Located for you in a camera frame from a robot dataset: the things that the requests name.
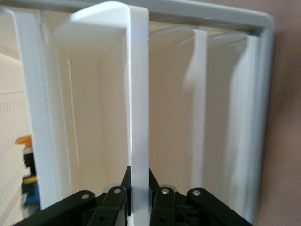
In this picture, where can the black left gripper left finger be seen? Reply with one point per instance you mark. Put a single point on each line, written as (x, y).
(70, 212)

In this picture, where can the red emergency stop button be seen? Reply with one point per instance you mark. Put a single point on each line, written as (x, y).
(29, 160)

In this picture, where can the white plastic drawer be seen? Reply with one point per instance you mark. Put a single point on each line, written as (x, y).
(138, 94)
(242, 117)
(200, 117)

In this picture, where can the white drawer cabinet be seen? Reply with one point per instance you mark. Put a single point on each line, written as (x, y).
(211, 14)

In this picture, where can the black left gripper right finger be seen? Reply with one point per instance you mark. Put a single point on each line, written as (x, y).
(207, 209)

